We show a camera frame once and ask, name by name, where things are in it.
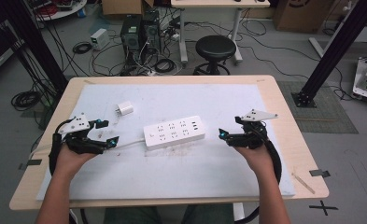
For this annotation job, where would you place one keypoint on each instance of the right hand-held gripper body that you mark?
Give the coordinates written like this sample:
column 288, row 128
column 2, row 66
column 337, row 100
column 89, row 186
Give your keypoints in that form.
column 252, row 137

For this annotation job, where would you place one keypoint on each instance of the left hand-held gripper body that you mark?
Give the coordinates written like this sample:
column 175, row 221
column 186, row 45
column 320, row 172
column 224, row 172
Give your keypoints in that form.
column 77, row 124

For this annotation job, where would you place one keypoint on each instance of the white charger plug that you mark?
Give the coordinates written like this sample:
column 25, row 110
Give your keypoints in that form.
column 125, row 108

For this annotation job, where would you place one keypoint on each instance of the white power strip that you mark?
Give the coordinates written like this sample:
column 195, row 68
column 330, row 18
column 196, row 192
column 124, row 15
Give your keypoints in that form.
column 175, row 133

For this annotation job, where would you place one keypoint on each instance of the person's right hand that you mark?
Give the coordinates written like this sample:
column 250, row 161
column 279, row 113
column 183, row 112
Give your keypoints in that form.
column 260, row 160

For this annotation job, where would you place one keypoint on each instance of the person's left hand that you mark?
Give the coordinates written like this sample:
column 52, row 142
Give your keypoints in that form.
column 68, row 161

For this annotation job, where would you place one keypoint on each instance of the black tape piece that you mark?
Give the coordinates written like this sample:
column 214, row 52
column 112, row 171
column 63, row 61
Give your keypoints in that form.
column 319, row 173
column 34, row 162

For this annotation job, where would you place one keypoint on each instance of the white foam mat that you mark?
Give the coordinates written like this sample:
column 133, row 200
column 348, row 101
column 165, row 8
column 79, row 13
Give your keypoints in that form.
column 178, row 174

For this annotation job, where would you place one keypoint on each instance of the thin wooden stick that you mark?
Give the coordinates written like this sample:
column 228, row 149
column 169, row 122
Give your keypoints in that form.
column 303, row 183

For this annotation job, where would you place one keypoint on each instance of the white table leg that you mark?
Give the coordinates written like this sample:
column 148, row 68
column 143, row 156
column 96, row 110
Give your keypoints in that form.
column 238, row 211

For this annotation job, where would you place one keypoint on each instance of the grey floor mat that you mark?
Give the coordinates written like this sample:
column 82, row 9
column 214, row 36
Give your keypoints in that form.
column 327, row 118

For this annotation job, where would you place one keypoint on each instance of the black round stool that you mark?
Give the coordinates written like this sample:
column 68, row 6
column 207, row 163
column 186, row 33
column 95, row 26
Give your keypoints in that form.
column 215, row 46

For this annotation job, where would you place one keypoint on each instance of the white power supply box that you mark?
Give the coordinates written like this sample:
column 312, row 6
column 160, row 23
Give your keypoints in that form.
column 99, row 39

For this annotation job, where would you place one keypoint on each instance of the black computer tower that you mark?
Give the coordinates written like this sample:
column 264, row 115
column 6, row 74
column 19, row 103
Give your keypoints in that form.
column 131, row 37
column 151, row 31

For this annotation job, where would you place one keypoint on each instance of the round white table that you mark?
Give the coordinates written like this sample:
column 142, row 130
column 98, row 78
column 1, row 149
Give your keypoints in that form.
column 63, row 9

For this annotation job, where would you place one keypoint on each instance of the white desk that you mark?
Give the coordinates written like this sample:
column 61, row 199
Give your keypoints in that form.
column 218, row 3

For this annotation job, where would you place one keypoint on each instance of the large cardboard box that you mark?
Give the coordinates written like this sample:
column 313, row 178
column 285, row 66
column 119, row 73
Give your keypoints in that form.
column 302, row 15

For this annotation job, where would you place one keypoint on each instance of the white machine base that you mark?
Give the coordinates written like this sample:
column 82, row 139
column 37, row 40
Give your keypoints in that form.
column 366, row 81

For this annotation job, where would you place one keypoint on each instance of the black aluminium frame post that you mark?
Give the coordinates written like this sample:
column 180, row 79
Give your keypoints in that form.
column 336, row 49
column 38, row 46

